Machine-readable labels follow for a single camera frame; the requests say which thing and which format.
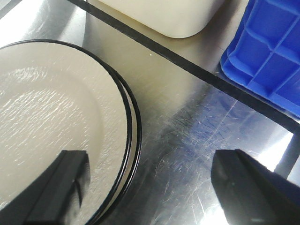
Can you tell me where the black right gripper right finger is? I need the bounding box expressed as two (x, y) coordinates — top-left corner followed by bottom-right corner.
(211, 149), (300, 225)

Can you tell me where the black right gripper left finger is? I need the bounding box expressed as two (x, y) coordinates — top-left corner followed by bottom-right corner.
(0, 150), (90, 225)

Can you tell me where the beige plate with black rim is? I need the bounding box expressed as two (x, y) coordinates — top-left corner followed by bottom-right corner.
(0, 40), (133, 225)

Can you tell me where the large blue plastic crate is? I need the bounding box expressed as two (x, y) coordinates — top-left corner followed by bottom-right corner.
(220, 0), (300, 117)

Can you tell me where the cream plastic tub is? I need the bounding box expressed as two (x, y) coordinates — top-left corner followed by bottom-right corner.
(87, 0), (224, 38)

